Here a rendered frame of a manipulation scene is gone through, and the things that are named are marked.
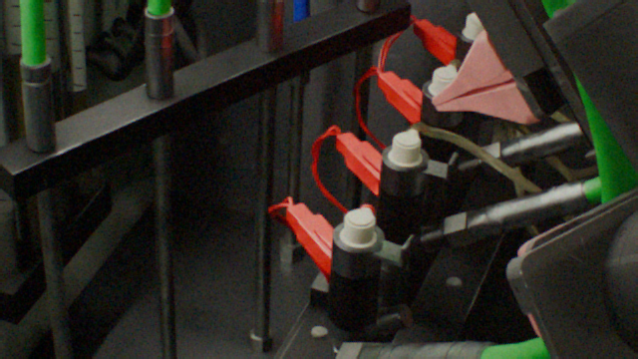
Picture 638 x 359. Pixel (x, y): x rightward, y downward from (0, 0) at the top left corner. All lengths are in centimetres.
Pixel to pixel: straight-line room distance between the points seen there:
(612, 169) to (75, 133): 41
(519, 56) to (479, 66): 3
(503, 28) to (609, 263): 17
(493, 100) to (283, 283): 52
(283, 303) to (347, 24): 27
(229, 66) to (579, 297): 46
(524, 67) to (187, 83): 31
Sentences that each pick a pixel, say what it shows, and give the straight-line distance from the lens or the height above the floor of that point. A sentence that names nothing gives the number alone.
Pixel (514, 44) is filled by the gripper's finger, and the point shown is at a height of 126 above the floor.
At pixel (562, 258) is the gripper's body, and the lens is 43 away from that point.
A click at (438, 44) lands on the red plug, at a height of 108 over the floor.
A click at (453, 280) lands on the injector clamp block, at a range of 88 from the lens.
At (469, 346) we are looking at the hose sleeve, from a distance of 57.
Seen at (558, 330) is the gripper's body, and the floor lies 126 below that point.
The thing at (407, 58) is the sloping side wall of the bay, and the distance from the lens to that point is 102.
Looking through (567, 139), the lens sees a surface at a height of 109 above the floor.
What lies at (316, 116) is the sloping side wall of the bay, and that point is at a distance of 108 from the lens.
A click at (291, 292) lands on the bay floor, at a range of 109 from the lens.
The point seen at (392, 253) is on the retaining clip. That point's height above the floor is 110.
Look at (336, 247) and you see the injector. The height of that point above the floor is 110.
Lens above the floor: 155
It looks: 36 degrees down
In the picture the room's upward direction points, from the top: 3 degrees clockwise
